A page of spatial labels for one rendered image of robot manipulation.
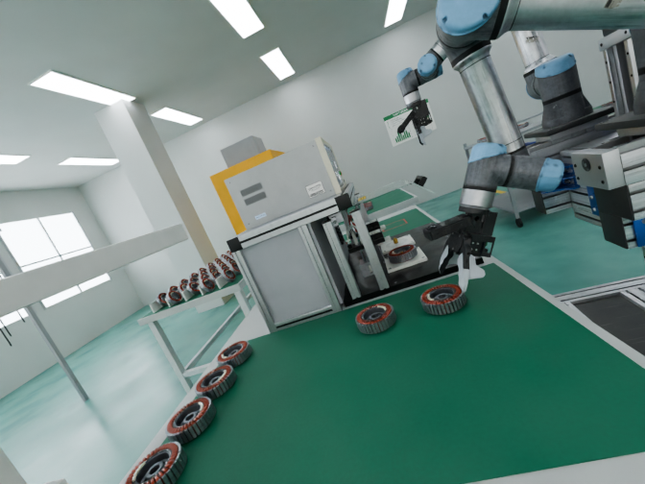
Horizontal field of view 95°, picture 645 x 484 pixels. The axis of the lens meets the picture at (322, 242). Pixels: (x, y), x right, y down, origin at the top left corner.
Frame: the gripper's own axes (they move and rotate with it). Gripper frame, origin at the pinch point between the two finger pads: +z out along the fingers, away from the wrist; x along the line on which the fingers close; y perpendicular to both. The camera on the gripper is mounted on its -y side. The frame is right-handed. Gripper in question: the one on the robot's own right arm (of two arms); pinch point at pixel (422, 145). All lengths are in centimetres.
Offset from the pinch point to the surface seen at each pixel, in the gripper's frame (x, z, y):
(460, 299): -87, 37, -9
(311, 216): -71, 6, -43
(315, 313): -73, 38, -55
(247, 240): -74, 6, -66
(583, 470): -128, 40, -3
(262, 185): -60, -9, -60
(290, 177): -58, -8, -49
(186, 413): -112, 38, -79
